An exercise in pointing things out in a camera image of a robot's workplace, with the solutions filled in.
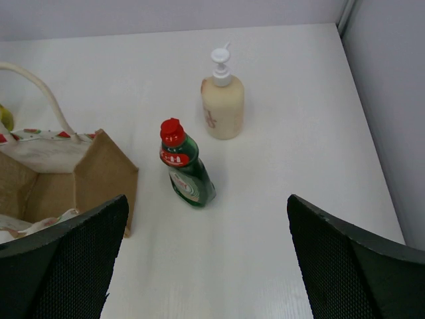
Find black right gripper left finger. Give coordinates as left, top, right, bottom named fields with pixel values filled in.
left=1, top=195, right=129, bottom=318

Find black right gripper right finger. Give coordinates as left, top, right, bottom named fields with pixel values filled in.
left=287, top=195, right=424, bottom=318

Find dark bottle red cap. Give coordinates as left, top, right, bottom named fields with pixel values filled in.
left=159, top=118, right=216, bottom=207

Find small brown bottle red cap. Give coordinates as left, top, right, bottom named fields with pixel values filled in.
left=0, top=105, right=14, bottom=131

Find cream pump lotion bottle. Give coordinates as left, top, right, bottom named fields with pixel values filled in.
left=201, top=43, right=245, bottom=140

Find brown canvas tote bag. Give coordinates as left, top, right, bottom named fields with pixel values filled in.
left=1, top=62, right=139, bottom=239

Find right aluminium frame post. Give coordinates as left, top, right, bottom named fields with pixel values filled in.
left=336, top=0, right=362, bottom=38

